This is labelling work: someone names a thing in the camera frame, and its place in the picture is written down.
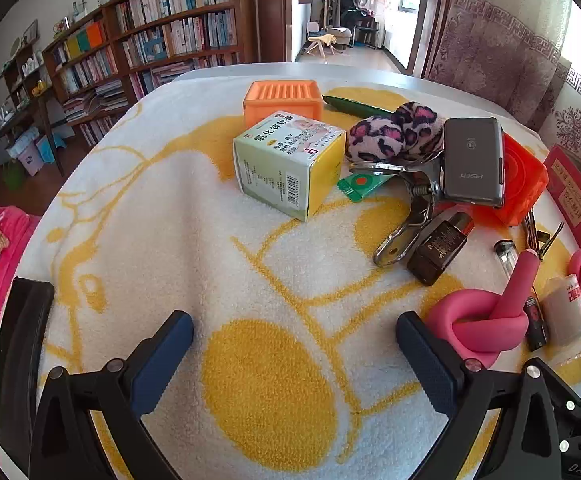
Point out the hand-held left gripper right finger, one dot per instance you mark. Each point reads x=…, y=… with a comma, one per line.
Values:
x=428, y=365

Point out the wooden coat rack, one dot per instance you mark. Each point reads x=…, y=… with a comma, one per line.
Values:
x=328, y=5

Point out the rows of books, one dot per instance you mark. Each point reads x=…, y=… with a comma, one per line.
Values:
x=180, y=30

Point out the dark wooden shelf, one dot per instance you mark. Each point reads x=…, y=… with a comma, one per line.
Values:
x=53, y=140

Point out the small silver metal tool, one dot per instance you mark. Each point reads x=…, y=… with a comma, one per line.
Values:
x=532, y=232

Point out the white yellow printed towel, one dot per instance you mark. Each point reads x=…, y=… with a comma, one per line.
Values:
x=170, y=235

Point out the brown cosmetic bottle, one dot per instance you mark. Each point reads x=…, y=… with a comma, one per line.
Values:
x=438, y=250

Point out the patterned purple curtain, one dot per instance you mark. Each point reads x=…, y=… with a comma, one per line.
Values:
x=495, y=50

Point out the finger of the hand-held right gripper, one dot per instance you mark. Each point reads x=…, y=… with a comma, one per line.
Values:
x=572, y=455

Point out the pink bedding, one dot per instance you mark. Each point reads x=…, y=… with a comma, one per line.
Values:
x=20, y=230

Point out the small black spray vial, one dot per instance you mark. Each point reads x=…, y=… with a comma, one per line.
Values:
x=535, y=322

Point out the small wooden stool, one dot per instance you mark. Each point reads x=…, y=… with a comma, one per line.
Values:
x=320, y=40

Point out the brown wooden bookshelf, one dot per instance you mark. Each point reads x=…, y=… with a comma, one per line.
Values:
x=195, y=10

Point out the red-orange plastic tray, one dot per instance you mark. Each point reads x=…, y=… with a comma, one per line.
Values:
x=522, y=180

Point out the small white bottle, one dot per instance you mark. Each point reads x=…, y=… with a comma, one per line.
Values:
x=565, y=310

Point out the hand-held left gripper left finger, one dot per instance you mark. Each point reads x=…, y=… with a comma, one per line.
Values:
x=163, y=360

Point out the orange ribbed plastic tray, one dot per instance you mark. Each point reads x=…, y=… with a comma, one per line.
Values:
x=280, y=95

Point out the black chair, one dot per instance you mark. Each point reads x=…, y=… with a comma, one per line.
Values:
x=363, y=25

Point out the pink storage bin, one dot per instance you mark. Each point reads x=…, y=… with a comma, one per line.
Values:
x=31, y=165

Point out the leopard print plush scrunchie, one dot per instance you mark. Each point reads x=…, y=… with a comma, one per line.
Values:
x=390, y=132

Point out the large metal clip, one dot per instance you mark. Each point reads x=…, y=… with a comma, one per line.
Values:
x=418, y=210

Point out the teal binder clip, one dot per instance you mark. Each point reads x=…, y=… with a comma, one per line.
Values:
x=550, y=245

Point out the brown door frame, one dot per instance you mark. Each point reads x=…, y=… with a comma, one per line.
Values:
x=440, y=10

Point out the green paper packet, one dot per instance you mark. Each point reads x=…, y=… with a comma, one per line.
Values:
x=363, y=185

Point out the red tin box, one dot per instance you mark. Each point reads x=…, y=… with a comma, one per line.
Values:
x=575, y=195

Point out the green yellow medicine box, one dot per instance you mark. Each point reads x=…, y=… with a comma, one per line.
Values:
x=280, y=160

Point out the brown wooden door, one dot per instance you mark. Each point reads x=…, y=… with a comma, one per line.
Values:
x=270, y=10

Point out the grey power bank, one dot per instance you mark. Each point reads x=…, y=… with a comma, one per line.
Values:
x=472, y=160

